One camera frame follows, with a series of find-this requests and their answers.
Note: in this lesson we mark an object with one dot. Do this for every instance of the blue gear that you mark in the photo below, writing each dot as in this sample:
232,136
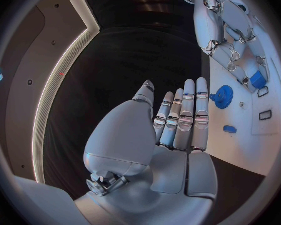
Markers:
222,97

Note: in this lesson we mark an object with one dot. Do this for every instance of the white task board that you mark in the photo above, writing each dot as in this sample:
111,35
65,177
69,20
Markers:
239,150

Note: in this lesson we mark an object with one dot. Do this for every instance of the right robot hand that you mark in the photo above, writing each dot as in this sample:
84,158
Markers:
208,26

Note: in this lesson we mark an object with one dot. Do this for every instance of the blue block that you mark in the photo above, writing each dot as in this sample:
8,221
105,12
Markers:
258,80

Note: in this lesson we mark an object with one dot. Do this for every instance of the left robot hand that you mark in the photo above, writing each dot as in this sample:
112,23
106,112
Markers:
135,144

